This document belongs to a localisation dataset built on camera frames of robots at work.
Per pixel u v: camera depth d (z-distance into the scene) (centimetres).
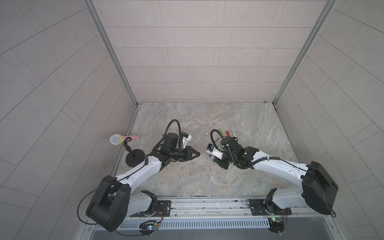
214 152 71
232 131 100
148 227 65
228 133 99
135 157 83
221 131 100
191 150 72
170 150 65
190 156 69
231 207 74
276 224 68
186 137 76
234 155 61
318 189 40
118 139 67
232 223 124
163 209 71
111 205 39
